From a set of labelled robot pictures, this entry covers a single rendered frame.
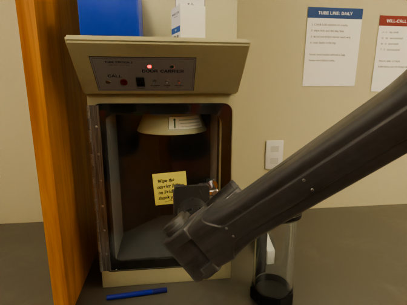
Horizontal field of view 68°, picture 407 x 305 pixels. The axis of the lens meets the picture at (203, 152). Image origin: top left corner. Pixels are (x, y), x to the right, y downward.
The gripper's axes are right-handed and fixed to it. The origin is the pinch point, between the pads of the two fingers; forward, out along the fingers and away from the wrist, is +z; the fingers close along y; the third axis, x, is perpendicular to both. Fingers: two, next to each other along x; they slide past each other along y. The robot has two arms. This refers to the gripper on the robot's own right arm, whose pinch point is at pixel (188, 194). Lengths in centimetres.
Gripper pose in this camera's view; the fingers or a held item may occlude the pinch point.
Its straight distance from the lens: 65.2
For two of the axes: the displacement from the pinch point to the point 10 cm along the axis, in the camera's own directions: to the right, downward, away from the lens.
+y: -0.1, -9.7, -2.3
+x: -9.9, 0.4, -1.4
